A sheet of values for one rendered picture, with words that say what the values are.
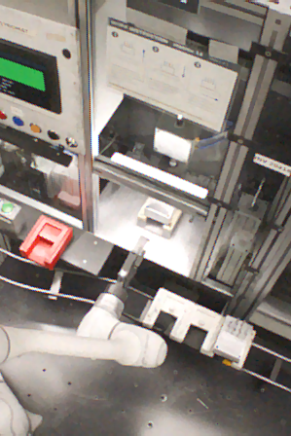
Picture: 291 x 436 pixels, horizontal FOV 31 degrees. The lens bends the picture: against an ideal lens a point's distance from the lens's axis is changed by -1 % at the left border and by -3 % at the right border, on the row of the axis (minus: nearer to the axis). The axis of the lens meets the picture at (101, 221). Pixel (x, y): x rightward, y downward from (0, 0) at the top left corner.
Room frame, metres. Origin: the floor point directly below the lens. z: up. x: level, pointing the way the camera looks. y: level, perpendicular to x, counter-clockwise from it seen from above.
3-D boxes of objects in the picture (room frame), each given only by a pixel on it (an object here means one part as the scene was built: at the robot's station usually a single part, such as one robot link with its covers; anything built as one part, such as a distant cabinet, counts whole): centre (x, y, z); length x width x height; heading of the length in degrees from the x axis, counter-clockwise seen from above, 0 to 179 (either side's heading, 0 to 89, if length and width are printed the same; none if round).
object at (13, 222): (0.99, 0.32, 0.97); 0.08 x 0.08 x 0.12; 62
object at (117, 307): (0.62, -0.02, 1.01); 0.09 x 0.06 x 0.09; 62
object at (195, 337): (0.59, -0.33, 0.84); 0.36 x 0.14 x 0.10; 62
